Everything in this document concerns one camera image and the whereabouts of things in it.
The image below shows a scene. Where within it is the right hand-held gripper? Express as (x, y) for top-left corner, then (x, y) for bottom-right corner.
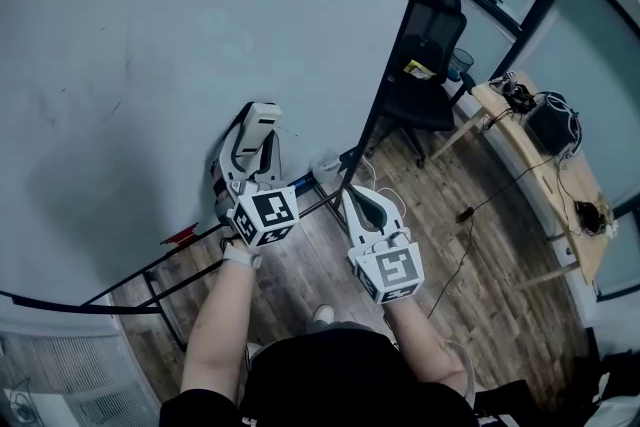
(340, 185), (425, 305)

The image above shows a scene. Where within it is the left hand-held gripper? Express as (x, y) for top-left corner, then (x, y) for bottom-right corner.
(212, 111), (300, 249)

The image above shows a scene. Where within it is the white whiteboard eraser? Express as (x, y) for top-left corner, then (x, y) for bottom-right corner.
(238, 101), (284, 157)

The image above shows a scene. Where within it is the black-framed whiteboard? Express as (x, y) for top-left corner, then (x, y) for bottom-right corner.
(0, 0), (446, 316)

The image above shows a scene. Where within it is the person's left forearm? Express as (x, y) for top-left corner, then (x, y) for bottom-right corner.
(179, 242), (264, 396)

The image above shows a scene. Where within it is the person's right forearm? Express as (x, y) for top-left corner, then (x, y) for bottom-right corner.
(382, 297), (474, 391)

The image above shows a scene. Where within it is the white power adapter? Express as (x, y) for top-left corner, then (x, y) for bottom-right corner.
(310, 148), (347, 185)

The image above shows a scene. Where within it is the beige wristband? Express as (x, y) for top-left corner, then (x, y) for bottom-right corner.
(221, 240), (264, 270)

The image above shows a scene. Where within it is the red tray item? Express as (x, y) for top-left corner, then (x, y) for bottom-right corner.
(158, 223), (200, 246)

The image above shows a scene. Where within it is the black office chair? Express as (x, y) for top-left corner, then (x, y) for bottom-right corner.
(377, 0), (476, 169)

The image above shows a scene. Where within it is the yellow packet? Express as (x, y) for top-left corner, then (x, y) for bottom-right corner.
(402, 58), (437, 82)

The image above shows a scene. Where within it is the person's black shirt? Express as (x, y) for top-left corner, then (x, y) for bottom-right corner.
(158, 320), (546, 427)

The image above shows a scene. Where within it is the teal bin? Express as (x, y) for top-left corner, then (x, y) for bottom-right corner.
(446, 47), (475, 82)

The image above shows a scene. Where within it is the wooden table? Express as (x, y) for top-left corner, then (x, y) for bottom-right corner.
(429, 81), (616, 291)

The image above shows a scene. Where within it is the small black gadget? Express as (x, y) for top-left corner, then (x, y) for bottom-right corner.
(488, 70), (537, 115)

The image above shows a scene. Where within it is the glass partition with blinds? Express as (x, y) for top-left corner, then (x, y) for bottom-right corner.
(0, 329), (161, 427)

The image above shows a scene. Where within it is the black bag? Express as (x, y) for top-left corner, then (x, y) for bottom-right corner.
(589, 349), (640, 427)

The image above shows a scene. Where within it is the white cable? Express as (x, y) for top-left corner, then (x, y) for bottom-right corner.
(357, 157), (409, 221)

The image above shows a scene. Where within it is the black floor cable with adapter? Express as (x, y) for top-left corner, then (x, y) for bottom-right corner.
(425, 163), (539, 320)

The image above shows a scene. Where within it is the grey strap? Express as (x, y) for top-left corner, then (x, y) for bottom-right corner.
(447, 339), (477, 409)

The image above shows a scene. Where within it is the black box with cables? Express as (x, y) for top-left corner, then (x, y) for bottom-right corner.
(523, 90), (582, 157)

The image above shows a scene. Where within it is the black cable bundle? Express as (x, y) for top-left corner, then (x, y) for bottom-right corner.
(572, 199), (604, 237)

